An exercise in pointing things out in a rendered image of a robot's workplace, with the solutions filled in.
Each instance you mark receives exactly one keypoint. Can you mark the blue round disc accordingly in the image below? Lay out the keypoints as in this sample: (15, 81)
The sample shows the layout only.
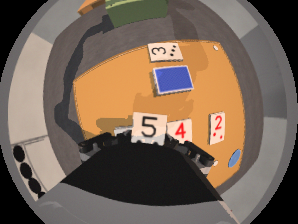
(234, 158)

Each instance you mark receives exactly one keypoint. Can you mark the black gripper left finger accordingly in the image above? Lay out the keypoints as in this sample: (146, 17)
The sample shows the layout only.
(89, 147)

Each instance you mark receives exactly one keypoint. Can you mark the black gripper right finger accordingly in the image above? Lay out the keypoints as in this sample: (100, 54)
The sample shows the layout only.
(202, 159)

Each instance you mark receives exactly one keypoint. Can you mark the white card with red markings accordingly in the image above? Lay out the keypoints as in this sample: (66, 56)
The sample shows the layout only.
(116, 131)

